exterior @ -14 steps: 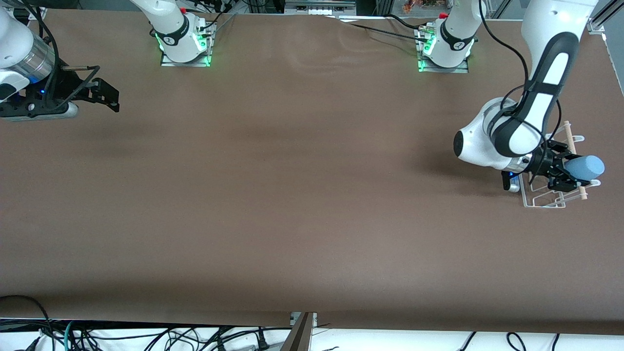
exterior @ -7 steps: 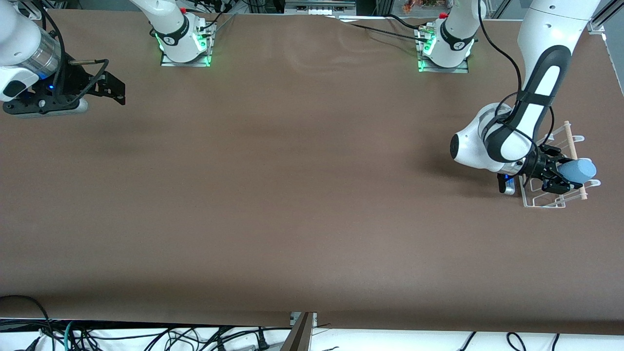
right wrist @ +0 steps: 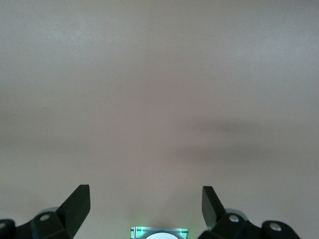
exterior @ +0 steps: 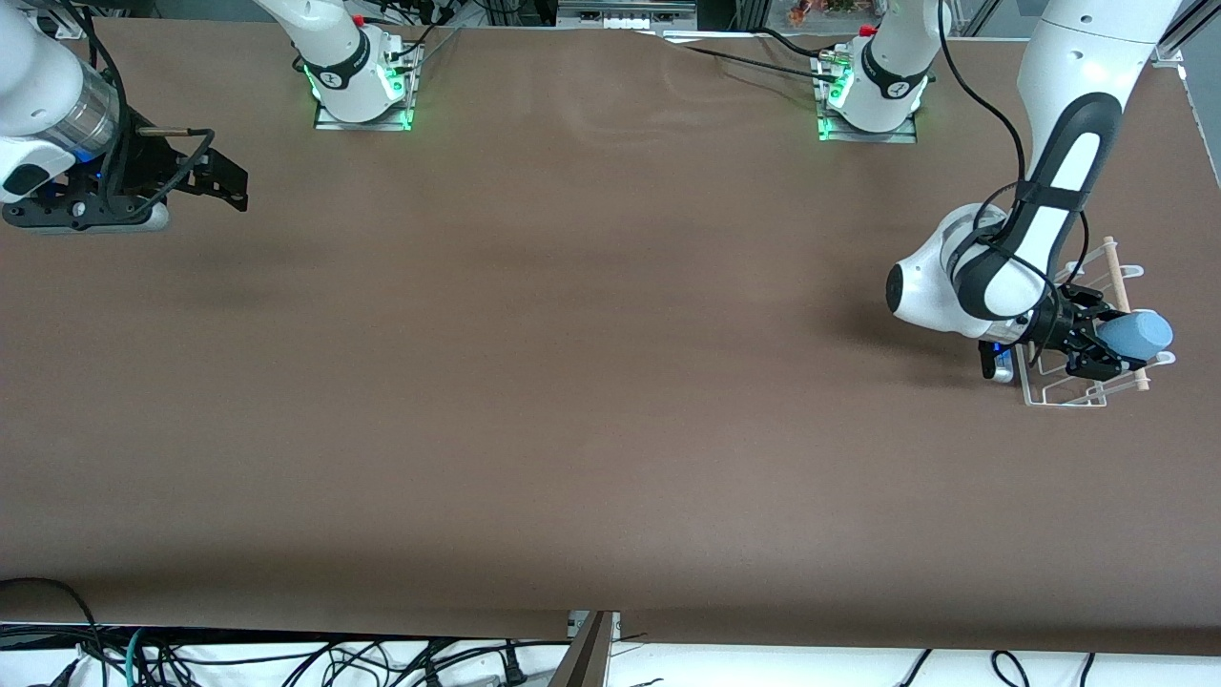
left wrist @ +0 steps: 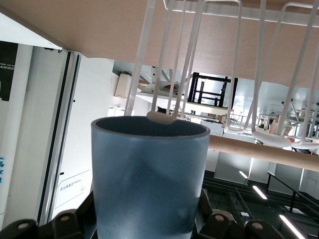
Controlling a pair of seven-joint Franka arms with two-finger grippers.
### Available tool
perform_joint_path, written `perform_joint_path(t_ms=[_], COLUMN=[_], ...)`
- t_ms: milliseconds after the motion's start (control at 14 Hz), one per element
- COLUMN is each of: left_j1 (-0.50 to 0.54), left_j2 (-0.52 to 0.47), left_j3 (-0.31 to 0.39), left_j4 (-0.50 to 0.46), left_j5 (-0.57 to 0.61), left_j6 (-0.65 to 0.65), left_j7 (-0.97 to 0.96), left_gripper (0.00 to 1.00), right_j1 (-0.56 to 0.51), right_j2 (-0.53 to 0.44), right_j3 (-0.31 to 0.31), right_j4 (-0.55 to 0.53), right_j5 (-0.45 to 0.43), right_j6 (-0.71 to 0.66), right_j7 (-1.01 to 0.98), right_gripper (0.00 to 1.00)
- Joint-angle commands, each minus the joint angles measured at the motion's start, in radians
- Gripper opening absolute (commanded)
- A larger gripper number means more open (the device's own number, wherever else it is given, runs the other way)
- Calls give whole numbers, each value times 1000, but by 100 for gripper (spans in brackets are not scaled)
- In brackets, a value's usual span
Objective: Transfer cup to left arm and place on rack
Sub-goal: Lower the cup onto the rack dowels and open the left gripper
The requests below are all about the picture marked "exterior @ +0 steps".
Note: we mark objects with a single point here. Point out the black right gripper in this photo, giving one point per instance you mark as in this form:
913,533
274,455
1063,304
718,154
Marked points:
153,162

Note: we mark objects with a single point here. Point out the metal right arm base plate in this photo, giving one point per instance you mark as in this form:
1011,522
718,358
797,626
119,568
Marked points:
329,119

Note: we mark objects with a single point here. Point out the white power strip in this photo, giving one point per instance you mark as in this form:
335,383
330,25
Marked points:
625,21

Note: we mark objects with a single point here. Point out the wooden rack dowel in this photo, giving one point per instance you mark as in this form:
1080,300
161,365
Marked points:
1114,272

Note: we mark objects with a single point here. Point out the blue plastic cup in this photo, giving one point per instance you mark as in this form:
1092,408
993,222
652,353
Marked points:
1140,334

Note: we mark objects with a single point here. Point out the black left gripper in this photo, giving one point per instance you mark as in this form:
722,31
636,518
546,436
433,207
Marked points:
1059,327

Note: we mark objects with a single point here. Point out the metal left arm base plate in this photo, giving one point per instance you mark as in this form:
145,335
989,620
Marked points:
906,135

